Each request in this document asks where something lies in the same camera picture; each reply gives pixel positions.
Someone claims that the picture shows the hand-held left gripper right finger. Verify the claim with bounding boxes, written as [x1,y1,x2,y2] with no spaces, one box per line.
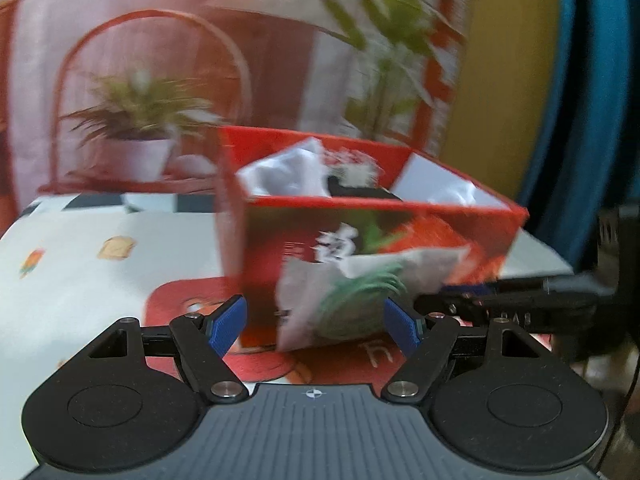
[381,297,557,405]

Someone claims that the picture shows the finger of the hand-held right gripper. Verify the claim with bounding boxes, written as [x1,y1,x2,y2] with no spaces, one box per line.
[414,293,496,327]
[440,272,602,307]

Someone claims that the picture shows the printed room scene wall cloth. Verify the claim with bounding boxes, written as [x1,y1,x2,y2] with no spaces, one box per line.
[0,0,477,222]

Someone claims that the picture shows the red strawberry print cardboard box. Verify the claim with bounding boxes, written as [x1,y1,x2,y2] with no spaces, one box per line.
[215,125,531,352]

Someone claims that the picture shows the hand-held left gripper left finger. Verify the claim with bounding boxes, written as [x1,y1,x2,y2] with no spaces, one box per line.
[65,294,250,405]

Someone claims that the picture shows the blue curtain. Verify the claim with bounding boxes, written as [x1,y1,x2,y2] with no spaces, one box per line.
[515,0,640,272]

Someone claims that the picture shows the white packet with green print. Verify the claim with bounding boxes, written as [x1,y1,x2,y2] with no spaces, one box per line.
[276,246,474,352]

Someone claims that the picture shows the white crumpled bag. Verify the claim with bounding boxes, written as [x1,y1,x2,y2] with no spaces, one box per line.
[235,136,332,199]

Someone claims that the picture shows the dark packet with white print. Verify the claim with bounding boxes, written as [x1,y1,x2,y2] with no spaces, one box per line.
[322,146,404,203]

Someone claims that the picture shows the cartoon printed tablecloth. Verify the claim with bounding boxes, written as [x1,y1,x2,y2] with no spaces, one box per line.
[0,192,577,480]

